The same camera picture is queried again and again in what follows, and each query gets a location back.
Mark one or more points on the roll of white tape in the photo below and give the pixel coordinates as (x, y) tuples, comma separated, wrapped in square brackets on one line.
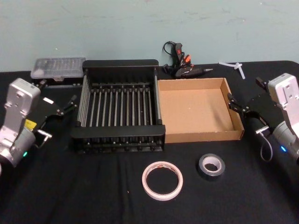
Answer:
[(162, 196)]

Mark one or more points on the white three-armed plastic piece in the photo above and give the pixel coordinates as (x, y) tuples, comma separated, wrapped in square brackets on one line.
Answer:
[(236, 66)]

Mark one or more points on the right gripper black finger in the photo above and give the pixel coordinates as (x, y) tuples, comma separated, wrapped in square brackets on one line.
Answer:
[(262, 83), (238, 106)]

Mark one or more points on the clear plastic case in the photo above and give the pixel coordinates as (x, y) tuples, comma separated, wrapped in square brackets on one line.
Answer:
[(58, 67)]

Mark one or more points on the black table cloth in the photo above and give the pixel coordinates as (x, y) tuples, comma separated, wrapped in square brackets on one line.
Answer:
[(93, 186)]

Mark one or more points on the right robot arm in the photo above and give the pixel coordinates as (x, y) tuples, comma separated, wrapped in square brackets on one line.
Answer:
[(287, 93)]

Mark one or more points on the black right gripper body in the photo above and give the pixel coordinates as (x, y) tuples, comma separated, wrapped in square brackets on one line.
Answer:
[(264, 109)]

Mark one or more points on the shallow brown cardboard tray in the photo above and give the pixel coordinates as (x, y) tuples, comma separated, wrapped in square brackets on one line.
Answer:
[(194, 109)]

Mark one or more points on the roll of silver tape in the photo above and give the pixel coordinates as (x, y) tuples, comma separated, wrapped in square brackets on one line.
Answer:
[(210, 176)]

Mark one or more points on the black rack with steel bars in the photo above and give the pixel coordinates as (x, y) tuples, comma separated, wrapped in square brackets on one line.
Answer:
[(116, 134)]

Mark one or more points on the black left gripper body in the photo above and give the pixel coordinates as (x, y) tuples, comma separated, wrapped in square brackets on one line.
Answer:
[(46, 108)]

